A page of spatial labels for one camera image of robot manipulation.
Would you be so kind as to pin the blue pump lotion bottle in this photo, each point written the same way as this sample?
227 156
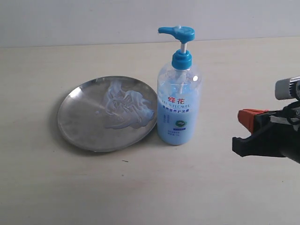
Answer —
179 86

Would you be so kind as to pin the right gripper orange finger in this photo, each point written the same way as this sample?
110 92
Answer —
248 146
246 117

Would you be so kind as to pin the round steel plate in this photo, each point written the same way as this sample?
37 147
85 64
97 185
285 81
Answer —
81 122

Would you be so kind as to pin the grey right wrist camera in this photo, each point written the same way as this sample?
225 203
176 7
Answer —
288 89

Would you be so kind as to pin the blue-white soap smear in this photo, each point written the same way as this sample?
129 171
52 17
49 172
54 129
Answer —
125 108

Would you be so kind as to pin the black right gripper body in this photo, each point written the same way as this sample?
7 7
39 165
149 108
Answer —
282 137

